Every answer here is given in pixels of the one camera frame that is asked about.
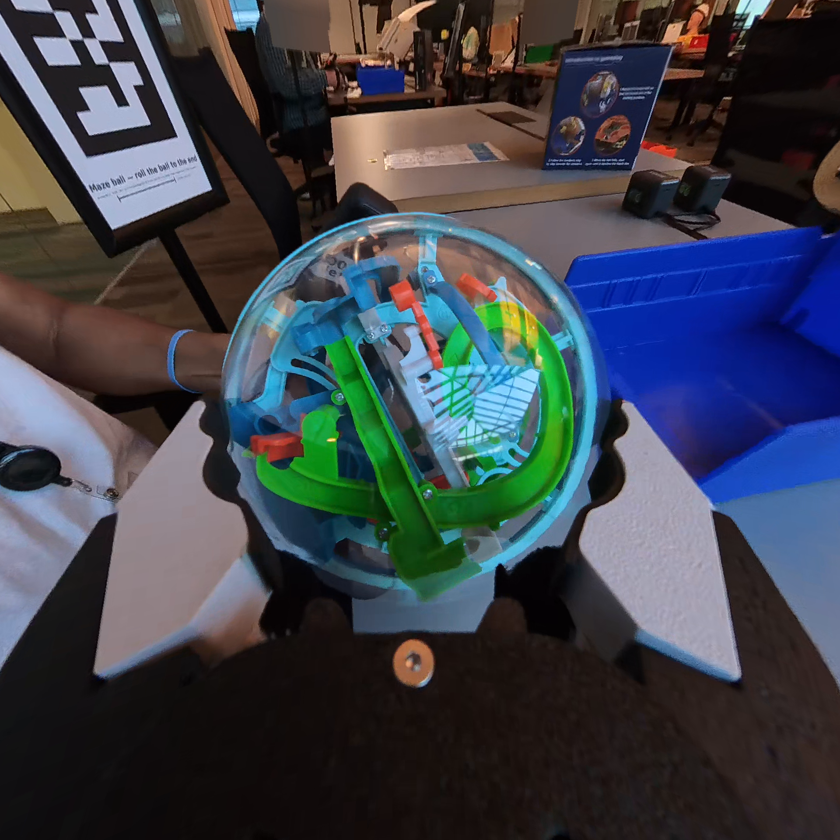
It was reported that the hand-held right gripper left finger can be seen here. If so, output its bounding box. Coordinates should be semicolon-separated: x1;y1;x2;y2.
94;397;277;680

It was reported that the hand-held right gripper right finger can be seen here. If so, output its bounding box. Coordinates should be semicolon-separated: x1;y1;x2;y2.
567;399;744;682

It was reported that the clear plastic maze ball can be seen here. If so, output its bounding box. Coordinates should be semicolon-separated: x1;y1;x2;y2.
220;211;601;601

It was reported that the person's left forearm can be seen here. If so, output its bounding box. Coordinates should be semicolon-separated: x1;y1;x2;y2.
0;272;231;396

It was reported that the grey office table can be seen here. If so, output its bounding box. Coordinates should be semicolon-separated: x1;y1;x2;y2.
330;100;691;214

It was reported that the printed paper sheet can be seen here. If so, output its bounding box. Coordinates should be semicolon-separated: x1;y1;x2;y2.
382;141;510;172

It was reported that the person's white shirt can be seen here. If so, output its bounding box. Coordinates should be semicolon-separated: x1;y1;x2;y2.
0;348;270;665

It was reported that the small blue crate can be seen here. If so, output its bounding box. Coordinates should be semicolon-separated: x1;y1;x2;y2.
356;66;406;97

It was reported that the black badge reel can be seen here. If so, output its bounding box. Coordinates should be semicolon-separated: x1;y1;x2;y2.
0;443;122;504

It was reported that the blue plastic bin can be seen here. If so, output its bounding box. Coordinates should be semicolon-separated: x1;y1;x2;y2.
564;226;840;503

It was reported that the blue wristband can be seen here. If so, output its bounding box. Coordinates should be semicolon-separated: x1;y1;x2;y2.
166;328;202;395

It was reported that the black sign stand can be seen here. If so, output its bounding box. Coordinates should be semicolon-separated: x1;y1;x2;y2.
154;226;228;333

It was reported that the blue standing info board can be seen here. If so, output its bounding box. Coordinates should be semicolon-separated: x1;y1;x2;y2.
543;42;676;172

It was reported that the black framed tag sign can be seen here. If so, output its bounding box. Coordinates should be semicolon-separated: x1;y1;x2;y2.
0;0;231;258

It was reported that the round wooden table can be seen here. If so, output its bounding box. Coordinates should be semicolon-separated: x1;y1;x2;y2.
812;140;840;215

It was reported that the black partition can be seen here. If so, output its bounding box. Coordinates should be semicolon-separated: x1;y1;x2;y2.
712;13;840;225

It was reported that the black box pair with cable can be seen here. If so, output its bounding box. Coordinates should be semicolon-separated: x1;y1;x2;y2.
622;169;681;219

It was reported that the black cable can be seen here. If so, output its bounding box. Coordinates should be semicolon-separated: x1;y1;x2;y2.
661;209;723;241

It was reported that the small black cube camera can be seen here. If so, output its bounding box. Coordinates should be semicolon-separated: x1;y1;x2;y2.
675;164;732;213

